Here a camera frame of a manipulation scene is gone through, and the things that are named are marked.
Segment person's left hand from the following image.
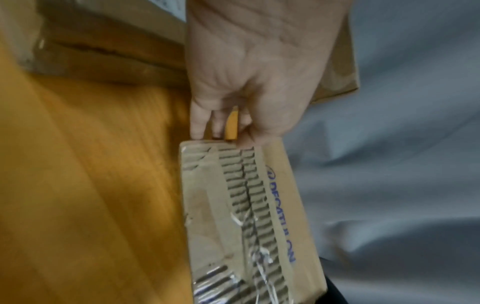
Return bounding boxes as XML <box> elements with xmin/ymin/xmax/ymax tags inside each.
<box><xmin>185</xmin><ymin>0</ymin><xmax>354</xmax><ymax>149</ymax></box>

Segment printed cardboard box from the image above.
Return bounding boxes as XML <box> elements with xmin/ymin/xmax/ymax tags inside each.
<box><xmin>177</xmin><ymin>138</ymin><xmax>328</xmax><ymax>304</ymax></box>

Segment grey curtain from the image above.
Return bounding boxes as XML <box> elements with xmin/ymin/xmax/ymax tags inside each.
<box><xmin>281</xmin><ymin>0</ymin><xmax>480</xmax><ymax>304</ymax></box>

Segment black barcode scanner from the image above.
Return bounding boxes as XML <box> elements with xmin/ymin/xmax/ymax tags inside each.
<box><xmin>318</xmin><ymin>256</ymin><xmax>352</xmax><ymax>304</ymax></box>

